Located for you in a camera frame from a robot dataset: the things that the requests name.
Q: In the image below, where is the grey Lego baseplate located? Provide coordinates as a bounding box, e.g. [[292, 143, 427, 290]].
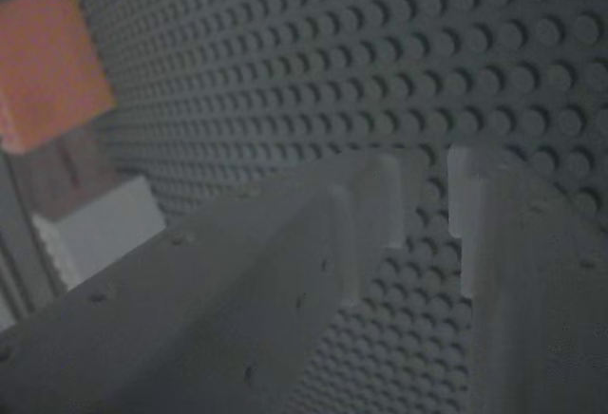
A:
[[70, 0, 608, 414]]

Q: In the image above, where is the orange lego brick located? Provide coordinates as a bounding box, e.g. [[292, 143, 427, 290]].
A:
[[0, 0, 119, 157]]

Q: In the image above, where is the white lego brick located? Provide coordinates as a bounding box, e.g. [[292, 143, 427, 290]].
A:
[[31, 175, 168, 292]]

